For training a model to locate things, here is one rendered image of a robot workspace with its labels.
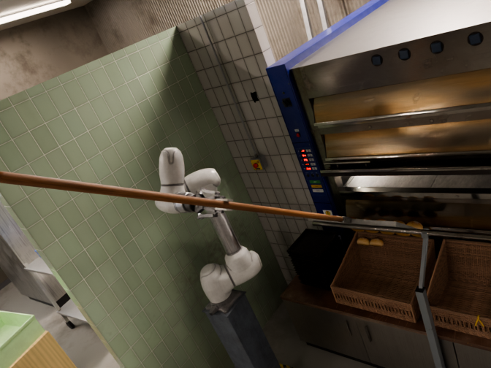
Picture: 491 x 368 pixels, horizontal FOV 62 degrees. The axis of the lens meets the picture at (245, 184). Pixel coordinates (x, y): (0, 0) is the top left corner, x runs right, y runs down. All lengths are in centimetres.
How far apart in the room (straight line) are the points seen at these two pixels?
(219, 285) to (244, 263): 20
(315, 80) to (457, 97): 81
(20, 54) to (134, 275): 605
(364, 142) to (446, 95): 57
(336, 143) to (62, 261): 185
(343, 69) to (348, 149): 53
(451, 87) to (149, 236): 205
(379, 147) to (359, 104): 30
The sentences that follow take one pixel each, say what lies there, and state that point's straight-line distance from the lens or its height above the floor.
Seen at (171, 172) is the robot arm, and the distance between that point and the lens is 178.
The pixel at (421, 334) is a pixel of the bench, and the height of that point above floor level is 54.
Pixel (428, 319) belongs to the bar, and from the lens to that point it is 251.
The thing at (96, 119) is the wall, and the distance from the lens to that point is 270.
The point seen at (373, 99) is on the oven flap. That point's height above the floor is 182.
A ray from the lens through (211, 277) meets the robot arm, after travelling 250.
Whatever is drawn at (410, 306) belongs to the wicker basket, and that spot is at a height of 72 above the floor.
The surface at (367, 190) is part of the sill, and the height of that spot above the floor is 118.
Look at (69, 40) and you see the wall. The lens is 882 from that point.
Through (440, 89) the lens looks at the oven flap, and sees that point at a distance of 238.
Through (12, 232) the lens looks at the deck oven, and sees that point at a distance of 570.
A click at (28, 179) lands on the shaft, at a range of 119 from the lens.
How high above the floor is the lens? 259
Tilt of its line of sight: 23 degrees down
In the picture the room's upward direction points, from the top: 23 degrees counter-clockwise
